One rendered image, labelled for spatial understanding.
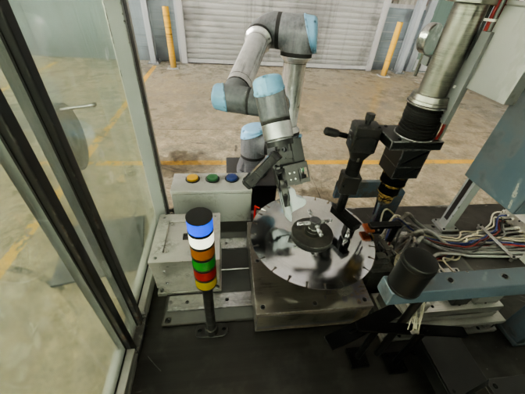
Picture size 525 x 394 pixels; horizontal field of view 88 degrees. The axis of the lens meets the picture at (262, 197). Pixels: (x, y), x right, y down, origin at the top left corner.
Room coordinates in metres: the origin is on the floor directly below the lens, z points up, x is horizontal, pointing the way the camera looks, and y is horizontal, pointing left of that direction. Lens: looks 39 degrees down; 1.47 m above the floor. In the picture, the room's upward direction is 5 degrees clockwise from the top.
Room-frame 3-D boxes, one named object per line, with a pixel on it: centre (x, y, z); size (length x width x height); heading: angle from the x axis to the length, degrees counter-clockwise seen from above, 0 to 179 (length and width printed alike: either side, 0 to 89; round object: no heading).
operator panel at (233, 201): (0.78, 0.18, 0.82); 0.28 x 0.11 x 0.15; 100
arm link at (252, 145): (1.10, 0.05, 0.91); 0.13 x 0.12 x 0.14; 81
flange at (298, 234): (0.51, -0.14, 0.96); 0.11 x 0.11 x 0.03
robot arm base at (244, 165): (1.11, 0.06, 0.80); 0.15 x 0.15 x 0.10
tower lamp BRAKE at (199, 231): (0.33, 0.10, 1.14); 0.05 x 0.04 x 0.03; 10
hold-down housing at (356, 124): (0.55, -0.21, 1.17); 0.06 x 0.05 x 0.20; 90
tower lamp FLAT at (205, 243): (0.33, 0.10, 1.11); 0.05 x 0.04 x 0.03; 10
